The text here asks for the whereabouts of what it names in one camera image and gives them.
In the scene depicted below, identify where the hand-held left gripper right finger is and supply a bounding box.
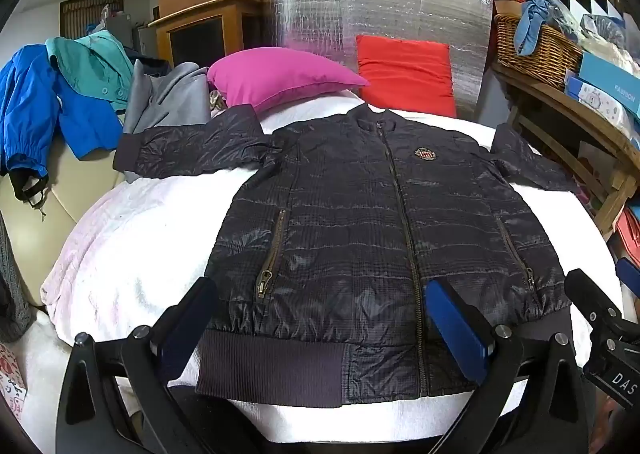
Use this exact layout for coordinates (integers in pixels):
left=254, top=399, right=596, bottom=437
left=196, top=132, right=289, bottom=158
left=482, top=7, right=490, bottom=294
left=424, top=279, right=596, bottom=454

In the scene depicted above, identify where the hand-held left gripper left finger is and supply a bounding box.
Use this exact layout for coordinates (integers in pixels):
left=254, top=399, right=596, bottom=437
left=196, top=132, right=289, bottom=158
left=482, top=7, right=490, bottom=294
left=56, top=276, right=221, bottom=454

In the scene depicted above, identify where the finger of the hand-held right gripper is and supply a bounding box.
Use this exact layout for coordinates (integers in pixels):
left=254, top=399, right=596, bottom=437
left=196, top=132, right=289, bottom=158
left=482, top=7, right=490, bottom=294
left=565, top=269, right=623, bottom=330
left=616, top=259, right=640, bottom=297

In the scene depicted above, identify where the black quilted jacket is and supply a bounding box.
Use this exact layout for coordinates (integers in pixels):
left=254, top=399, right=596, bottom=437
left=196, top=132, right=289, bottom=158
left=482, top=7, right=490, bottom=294
left=112, top=103, right=581, bottom=407

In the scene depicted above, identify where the white blanket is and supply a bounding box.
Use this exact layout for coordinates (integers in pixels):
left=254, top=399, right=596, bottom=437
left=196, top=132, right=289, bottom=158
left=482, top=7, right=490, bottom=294
left=40, top=89, right=626, bottom=445

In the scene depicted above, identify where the white patterned box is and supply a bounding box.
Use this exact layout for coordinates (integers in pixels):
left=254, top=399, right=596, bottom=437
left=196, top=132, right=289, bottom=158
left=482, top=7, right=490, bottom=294
left=565, top=74, right=636, bottom=131

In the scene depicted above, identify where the wooden side table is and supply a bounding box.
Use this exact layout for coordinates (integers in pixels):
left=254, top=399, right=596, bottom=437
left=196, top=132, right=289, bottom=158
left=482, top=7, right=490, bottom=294
left=492, top=61, right=640, bottom=240

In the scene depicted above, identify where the cream sofa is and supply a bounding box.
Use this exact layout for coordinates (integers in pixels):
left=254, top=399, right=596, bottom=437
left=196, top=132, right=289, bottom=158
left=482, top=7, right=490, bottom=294
left=0, top=134, right=126, bottom=307

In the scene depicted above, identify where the grey knit cloth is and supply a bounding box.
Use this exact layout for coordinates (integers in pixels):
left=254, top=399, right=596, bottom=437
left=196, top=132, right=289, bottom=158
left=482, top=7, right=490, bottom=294
left=0, top=214, right=32, bottom=341

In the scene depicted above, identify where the wicker basket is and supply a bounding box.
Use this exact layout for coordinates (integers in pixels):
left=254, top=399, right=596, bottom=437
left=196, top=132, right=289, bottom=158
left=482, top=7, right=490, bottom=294
left=494, top=14, right=583, bottom=91

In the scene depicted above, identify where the grey coat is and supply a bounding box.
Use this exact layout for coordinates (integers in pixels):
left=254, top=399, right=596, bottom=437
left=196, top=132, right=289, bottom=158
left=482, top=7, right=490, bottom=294
left=121, top=61, right=211, bottom=185

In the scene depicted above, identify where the red pillow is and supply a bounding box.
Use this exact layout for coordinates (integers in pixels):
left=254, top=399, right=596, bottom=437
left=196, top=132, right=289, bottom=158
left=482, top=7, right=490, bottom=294
left=356, top=35, right=458, bottom=119

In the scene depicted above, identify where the light blue cloth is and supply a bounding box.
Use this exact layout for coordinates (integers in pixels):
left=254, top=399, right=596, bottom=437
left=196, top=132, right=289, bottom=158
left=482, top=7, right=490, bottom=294
left=515, top=0, right=557, bottom=57

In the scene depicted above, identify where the pink pillow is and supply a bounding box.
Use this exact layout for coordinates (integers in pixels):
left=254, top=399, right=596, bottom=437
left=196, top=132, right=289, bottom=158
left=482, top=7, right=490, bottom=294
left=206, top=47, right=371, bottom=114

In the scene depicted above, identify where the blue jacket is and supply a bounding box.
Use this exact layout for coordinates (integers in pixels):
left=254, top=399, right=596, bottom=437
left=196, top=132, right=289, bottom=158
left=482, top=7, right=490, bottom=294
left=0, top=45, right=123, bottom=202

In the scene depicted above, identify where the teal jacket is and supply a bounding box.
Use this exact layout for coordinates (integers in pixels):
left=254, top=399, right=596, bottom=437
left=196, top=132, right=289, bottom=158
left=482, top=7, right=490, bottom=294
left=45, top=30, right=135, bottom=112

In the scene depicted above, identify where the silver insulation mat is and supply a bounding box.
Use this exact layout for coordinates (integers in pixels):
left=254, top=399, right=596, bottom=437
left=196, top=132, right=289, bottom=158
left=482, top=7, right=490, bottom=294
left=263, top=0, right=493, bottom=122

